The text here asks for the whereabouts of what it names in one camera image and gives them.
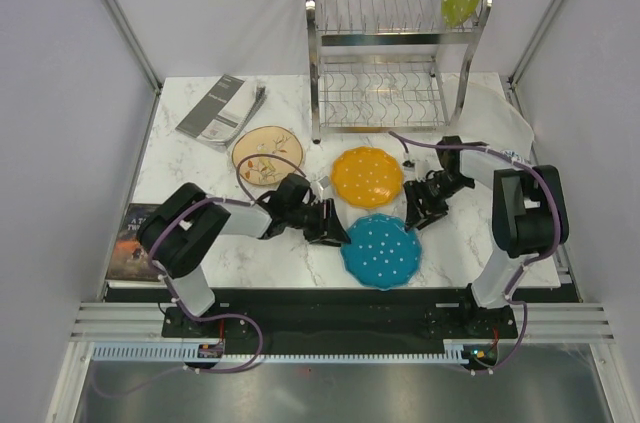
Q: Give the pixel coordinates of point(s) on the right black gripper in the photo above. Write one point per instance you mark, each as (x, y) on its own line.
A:
(417, 215)

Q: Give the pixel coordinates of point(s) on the beige bird plate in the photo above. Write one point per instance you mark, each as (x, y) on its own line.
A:
(252, 154)

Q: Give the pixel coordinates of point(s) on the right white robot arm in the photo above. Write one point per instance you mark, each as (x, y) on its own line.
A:
(528, 218)

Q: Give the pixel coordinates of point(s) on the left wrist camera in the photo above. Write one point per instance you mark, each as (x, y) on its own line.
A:
(321, 188)

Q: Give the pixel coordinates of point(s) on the blue polka dot plate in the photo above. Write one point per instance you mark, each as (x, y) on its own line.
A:
(382, 254)

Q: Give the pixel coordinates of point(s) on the orange polka dot plate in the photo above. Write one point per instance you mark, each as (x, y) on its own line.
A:
(366, 177)

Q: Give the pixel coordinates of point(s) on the Tale of Two Cities book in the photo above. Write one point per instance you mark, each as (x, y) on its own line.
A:
(128, 261)

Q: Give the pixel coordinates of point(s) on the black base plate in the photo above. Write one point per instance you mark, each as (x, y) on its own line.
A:
(339, 320)

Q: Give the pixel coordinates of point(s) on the white cloth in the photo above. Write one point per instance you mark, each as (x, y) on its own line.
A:
(488, 117)

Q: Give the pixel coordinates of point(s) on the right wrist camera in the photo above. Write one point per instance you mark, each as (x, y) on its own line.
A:
(414, 168)

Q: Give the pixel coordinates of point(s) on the white slotted cable duct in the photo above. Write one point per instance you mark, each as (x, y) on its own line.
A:
(193, 352)

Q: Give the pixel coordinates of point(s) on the stainless steel dish rack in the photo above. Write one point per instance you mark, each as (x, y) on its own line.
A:
(380, 65)

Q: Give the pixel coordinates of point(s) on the grey spiral bound booklet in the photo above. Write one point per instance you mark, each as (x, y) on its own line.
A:
(223, 112)

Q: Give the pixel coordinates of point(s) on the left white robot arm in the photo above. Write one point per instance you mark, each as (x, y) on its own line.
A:
(180, 232)

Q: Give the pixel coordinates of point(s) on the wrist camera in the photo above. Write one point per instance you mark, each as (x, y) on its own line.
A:
(414, 168)
(321, 188)

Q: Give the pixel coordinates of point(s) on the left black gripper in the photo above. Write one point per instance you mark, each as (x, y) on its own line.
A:
(327, 231)

